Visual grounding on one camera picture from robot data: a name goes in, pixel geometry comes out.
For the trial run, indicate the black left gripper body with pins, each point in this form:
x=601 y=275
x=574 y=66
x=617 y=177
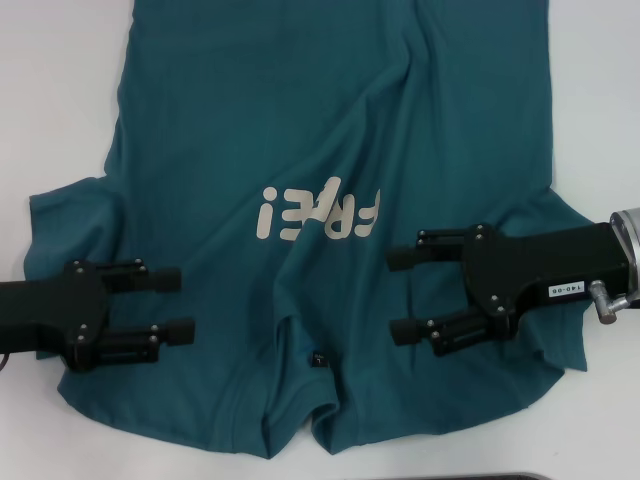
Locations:
x=50 y=315

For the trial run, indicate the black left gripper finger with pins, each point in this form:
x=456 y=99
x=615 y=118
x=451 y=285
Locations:
x=160 y=280
x=175 y=332

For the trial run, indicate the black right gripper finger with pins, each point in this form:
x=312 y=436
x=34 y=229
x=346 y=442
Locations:
x=410 y=257
x=410 y=332

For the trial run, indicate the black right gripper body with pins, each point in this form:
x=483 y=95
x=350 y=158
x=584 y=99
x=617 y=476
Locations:
x=540 y=270

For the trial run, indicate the teal t-shirt with beige print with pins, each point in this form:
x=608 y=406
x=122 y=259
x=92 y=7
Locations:
x=300 y=125

